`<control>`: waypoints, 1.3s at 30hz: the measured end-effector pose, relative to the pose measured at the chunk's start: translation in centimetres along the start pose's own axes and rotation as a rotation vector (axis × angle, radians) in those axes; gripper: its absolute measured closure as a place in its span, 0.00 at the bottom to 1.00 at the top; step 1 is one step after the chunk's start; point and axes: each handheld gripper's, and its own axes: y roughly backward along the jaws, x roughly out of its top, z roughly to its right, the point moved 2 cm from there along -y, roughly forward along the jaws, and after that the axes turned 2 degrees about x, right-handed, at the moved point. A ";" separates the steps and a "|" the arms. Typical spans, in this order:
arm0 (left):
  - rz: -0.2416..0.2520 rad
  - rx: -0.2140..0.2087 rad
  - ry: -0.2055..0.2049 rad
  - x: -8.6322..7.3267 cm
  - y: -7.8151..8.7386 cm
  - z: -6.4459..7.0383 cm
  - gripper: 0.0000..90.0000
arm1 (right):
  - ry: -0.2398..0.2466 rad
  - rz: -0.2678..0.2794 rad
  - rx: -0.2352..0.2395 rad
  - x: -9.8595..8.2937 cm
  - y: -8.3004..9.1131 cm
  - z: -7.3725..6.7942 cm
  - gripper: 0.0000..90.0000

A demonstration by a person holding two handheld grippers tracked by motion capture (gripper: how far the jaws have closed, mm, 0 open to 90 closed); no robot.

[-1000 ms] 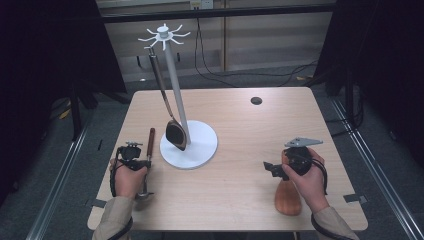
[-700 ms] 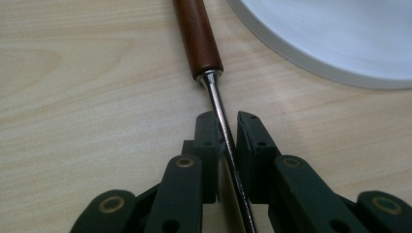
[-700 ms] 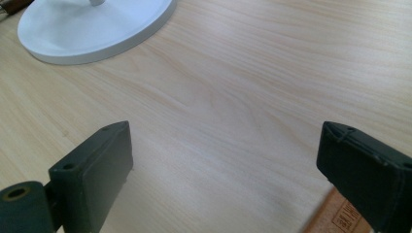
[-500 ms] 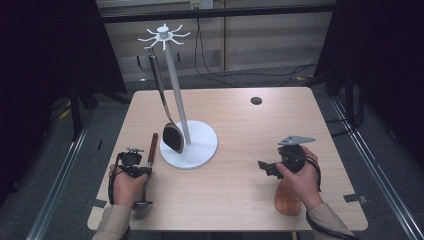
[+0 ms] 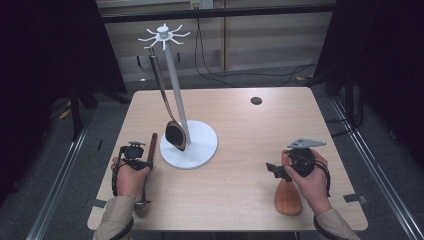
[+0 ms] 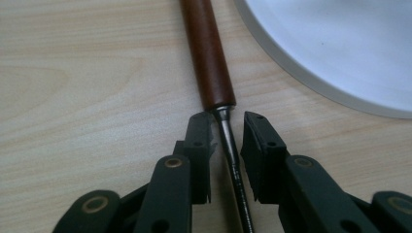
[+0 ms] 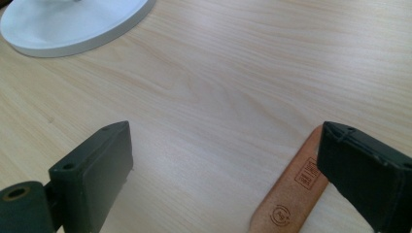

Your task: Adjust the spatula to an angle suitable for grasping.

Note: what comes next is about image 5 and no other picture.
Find black background cables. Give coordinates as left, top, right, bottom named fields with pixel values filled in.
left=194, top=18, right=319, bottom=88

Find metal floor rail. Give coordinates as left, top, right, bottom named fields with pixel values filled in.
left=26, top=109, right=91, bottom=240
left=329, top=96, right=424, bottom=240

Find person's right hand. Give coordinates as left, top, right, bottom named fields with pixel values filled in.
left=284, top=148, right=333, bottom=216

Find black curtain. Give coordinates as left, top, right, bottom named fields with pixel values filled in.
left=314, top=0, right=424, bottom=168
left=0, top=0, right=128, bottom=204

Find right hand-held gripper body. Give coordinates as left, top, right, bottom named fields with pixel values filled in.
left=287, top=138, right=327, bottom=178

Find hand-held gripper black cable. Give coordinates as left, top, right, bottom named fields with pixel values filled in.
left=313, top=159, right=334, bottom=240
left=111, top=163, right=134, bottom=240

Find black stand leg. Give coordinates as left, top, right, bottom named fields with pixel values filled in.
left=68, top=83, right=84, bottom=141

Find black horizontal bar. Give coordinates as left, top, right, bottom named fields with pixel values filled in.
left=99, top=3, right=338, bottom=24

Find left hand-held gripper black cable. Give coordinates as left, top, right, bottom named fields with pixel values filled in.
left=111, top=163, right=134, bottom=240

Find wooden-handled steel ladle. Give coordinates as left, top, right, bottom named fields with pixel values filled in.
left=134, top=132, right=158, bottom=211

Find person's left hand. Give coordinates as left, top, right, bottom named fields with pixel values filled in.
left=111, top=158, right=151, bottom=200

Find wooden rice paddle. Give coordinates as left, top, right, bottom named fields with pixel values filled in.
left=274, top=149, right=303, bottom=216

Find white utensil rack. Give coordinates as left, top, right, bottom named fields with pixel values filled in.
left=138, top=23, right=219, bottom=170

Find right hand-held gripper black cable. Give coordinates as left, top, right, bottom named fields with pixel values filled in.
left=313, top=159, right=334, bottom=240

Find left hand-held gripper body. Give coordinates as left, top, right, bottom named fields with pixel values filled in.
left=120, top=140, right=147, bottom=162

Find white wall socket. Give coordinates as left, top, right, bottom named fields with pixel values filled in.
left=189, top=0, right=214, bottom=10

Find large steel spoon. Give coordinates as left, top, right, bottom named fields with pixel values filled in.
left=146, top=45, right=188, bottom=153

